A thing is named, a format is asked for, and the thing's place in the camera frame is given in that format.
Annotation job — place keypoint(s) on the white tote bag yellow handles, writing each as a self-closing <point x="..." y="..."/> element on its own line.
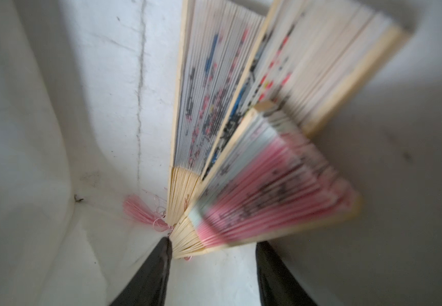
<point x="87" y="93"/>

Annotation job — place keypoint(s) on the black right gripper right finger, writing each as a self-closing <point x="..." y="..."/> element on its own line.
<point x="277" y="285"/>

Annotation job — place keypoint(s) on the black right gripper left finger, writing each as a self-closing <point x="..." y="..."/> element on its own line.
<point x="149" y="284"/>

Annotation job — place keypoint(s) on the beige folding fan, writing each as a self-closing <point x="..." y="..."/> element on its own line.
<point x="309" y="59"/>
<point x="217" y="38"/>

